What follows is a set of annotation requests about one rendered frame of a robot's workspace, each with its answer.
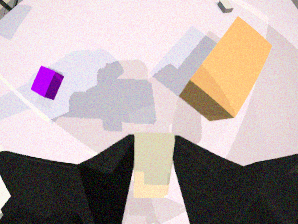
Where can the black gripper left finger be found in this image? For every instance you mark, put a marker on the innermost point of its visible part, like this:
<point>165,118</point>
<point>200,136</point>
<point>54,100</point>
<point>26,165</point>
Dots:
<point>96,190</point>

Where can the cream rectangular block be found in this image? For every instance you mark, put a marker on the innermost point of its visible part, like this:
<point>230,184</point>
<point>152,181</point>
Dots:
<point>153,152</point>

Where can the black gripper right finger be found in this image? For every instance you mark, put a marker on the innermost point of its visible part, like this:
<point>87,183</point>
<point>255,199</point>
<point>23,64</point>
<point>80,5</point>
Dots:
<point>216,191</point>

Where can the purple block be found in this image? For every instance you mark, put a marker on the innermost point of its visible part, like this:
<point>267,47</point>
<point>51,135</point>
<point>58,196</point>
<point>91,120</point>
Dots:
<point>47,82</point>

